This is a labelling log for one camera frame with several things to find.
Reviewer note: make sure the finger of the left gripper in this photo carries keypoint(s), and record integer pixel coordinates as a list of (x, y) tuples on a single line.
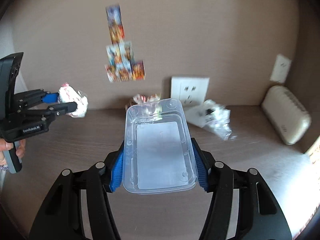
[(32, 98), (35, 115)]

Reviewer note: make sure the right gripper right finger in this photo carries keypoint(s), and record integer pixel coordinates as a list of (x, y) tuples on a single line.
[(259, 215)]

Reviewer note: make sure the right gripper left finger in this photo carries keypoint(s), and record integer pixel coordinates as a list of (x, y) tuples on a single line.
[(79, 199)]

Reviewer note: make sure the clear plastic food container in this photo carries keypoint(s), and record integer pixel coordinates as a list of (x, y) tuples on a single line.
[(158, 153)]

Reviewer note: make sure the person's left hand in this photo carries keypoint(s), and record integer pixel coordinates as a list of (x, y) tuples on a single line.
[(11, 154)]

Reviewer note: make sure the red white candy wrapper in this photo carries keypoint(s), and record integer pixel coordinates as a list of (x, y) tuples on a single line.
[(142, 99)]

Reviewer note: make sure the beige ribbed speaker box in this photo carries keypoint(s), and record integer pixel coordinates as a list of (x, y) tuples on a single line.
[(288, 116)]

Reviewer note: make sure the white plastic bag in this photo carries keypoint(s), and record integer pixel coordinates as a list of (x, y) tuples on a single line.
[(211, 116)]

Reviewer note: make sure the colourful wall stickers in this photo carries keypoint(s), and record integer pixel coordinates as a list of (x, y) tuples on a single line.
[(122, 65)]

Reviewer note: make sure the large white wall socket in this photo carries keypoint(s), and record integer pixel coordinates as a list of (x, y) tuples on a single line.
[(191, 91)]

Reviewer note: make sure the small white wall socket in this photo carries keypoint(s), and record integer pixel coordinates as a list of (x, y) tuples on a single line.
[(281, 69)]

